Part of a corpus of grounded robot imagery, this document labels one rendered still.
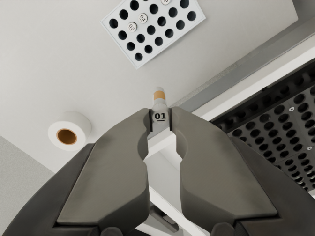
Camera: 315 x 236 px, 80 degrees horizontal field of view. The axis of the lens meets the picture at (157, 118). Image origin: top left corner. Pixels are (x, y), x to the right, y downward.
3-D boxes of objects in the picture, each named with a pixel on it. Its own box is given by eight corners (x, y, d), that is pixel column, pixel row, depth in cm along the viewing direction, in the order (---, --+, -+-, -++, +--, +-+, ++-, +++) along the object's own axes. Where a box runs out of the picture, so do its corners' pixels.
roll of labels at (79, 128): (83, 144, 42) (77, 156, 38) (52, 129, 40) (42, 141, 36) (97, 121, 39) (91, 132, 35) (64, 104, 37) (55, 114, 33)
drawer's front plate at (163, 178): (209, 208, 44) (224, 262, 35) (126, 124, 32) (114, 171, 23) (216, 204, 44) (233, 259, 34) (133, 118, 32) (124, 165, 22)
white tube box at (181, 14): (138, 63, 33) (136, 70, 30) (105, 20, 30) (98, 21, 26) (200, 17, 30) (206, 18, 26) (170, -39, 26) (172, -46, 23)
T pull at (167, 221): (173, 226, 34) (174, 234, 33) (147, 205, 31) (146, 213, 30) (190, 219, 33) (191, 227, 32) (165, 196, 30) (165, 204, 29)
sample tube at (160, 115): (165, 97, 17) (169, 124, 13) (152, 98, 17) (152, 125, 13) (165, 84, 17) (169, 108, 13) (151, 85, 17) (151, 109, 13)
